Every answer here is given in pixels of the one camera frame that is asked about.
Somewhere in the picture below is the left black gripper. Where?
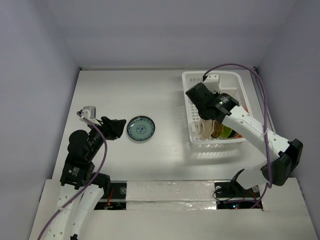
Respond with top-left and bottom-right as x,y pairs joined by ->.
86,115 -> 126,159

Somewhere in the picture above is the cream plate with flower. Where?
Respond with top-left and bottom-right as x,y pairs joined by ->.
199,119 -> 215,140

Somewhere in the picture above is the yellow brown patterned plate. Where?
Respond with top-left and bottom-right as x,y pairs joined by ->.
211,120 -> 224,139

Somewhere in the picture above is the lime green plate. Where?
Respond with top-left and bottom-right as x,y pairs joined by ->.
220,125 -> 233,139

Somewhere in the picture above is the blue patterned plate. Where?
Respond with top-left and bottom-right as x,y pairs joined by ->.
126,115 -> 156,142

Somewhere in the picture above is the black plate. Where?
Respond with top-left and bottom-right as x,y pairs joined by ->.
228,130 -> 239,139

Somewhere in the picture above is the orange plate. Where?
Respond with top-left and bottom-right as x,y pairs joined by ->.
236,106 -> 250,139

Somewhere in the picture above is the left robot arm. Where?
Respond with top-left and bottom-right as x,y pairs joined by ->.
37,110 -> 126,240

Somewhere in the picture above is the white plastic dish rack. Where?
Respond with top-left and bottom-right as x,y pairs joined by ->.
182,70 -> 252,148

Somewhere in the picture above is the silver foil tape strip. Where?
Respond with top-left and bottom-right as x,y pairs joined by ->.
125,180 -> 217,211

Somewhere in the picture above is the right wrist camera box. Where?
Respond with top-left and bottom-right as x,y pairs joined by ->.
202,73 -> 220,94

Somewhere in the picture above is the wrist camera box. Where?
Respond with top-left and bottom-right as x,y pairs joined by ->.
76,106 -> 99,125
202,73 -> 220,94

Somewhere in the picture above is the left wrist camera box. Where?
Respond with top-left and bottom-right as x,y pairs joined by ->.
76,106 -> 99,125

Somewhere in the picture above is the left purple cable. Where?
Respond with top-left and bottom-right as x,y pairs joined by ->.
37,112 -> 110,240

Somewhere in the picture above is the purple cable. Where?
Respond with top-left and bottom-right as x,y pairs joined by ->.
202,62 -> 273,210
37,112 -> 110,240

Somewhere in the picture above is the aluminium rail at right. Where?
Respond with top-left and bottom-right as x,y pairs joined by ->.
250,67 -> 265,116

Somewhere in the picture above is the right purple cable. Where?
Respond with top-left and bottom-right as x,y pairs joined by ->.
202,62 -> 273,210

